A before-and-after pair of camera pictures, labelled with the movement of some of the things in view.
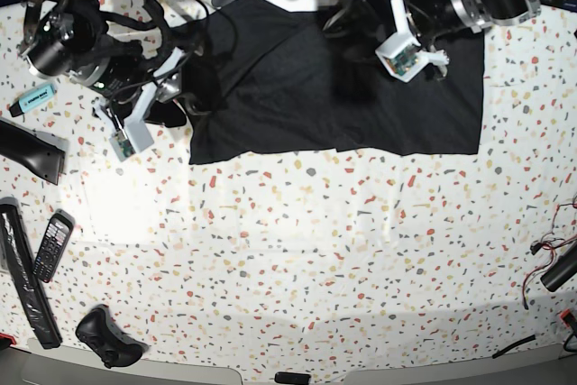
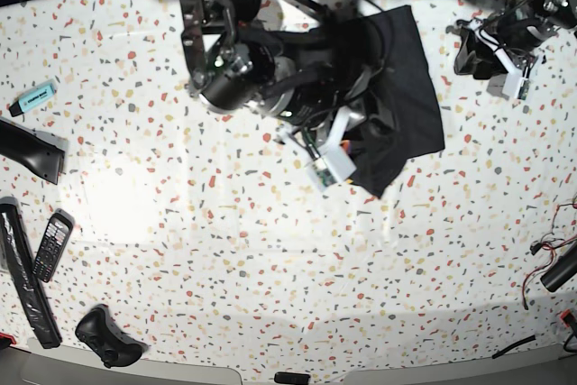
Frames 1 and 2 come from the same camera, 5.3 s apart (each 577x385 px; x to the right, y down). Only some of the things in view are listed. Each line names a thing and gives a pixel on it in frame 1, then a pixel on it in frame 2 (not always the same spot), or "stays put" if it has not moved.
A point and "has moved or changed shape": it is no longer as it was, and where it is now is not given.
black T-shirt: (270, 78) has moved or changed shape
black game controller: (101, 333) stays put
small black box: (292, 378) stays put
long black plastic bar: (17, 242) stays put
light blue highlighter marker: (24, 103) stays put
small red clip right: (567, 317) stays put
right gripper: (402, 54) → (514, 36)
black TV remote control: (53, 244) stays put
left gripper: (132, 135) → (318, 115)
